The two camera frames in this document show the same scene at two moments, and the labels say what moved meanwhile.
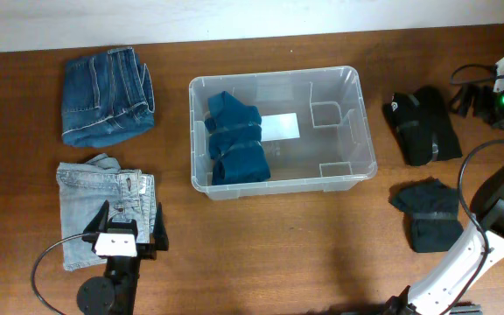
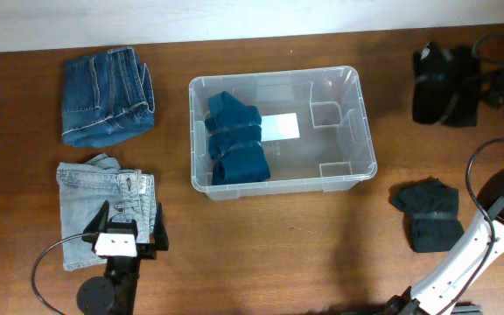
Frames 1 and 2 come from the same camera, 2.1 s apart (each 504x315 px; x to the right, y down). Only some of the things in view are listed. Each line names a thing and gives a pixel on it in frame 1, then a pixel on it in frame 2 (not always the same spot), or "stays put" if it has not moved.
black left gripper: [149, 250] stays put
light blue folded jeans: [85, 185] stays put
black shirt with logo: [420, 121] → [445, 84]
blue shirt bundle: [238, 153] stays put
